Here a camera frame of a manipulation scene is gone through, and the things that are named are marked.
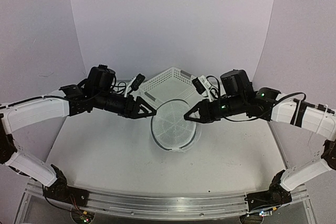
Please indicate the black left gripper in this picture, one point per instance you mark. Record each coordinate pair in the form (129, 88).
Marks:
(132, 107)

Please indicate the white plastic basket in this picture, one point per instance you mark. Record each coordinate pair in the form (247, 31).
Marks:
(170, 84)

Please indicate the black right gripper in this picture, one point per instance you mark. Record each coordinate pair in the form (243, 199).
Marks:
(207, 116)

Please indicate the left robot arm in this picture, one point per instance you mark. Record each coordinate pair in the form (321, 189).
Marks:
(29, 127)

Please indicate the white mesh laundry bag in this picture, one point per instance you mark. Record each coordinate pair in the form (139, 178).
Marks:
(170, 131)

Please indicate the aluminium front rail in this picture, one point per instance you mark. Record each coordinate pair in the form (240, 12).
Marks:
(165, 207)

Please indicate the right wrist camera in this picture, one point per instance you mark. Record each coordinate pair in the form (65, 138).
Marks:
(205, 88)

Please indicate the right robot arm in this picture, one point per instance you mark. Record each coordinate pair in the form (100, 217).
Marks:
(273, 106)

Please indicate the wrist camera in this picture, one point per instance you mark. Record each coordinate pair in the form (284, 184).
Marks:
(205, 88)
(134, 84)

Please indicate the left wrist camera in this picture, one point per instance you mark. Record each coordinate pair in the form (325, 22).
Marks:
(134, 84)

